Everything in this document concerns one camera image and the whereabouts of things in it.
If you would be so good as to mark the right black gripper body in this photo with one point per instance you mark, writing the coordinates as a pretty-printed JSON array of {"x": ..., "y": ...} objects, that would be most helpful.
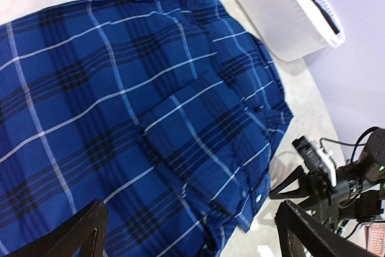
[{"x": 358, "y": 195}]

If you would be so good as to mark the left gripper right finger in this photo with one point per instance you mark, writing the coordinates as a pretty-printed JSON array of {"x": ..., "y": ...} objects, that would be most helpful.
[{"x": 298, "y": 231}]

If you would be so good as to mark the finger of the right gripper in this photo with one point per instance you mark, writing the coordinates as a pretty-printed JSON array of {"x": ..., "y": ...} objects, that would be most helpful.
[{"x": 297, "y": 176}]

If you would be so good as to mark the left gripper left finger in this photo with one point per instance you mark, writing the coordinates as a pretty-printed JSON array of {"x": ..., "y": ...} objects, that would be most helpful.
[{"x": 84, "y": 232}]

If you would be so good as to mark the blue plaid shirt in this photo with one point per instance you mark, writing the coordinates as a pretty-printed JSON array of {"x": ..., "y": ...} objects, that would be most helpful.
[{"x": 168, "y": 111}]

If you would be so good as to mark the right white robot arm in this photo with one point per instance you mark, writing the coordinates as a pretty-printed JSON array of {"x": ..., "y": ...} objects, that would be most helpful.
[{"x": 318, "y": 162}]

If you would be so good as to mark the white laundry basket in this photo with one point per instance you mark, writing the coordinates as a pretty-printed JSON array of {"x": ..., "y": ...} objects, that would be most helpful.
[{"x": 292, "y": 29}]

